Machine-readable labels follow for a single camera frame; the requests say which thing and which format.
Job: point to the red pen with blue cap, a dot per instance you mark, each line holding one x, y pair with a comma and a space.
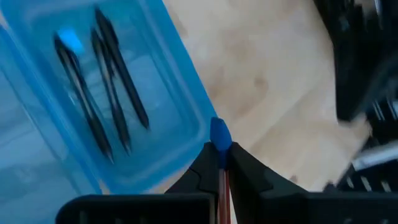
220, 137

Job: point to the black metal table frame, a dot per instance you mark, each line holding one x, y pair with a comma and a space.
379, 179

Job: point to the black pen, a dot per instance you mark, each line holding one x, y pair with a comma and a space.
122, 68
82, 93
110, 90

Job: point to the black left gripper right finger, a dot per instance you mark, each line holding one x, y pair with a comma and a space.
252, 186

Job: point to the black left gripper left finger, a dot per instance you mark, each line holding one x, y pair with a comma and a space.
199, 183

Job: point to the blue transparent pencil box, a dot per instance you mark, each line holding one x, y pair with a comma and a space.
168, 93

